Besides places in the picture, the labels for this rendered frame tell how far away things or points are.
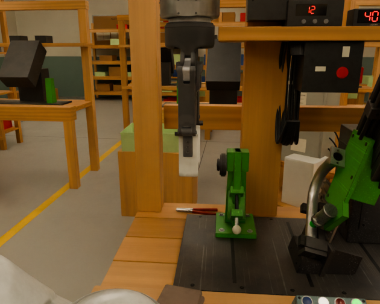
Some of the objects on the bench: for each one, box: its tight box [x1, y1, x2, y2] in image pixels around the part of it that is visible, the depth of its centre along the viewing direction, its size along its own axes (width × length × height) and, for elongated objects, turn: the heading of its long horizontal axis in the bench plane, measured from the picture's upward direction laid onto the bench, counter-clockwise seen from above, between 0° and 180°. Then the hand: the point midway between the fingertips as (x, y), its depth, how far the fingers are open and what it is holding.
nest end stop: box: [297, 247, 327, 261], centre depth 95 cm, size 4×7×6 cm, turn 85°
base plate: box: [173, 214, 380, 302], centre depth 105 cm, size 42×110×2 cm, turn 85°
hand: (190, 152), depth 59 cm, fingers open, 5 cm apart
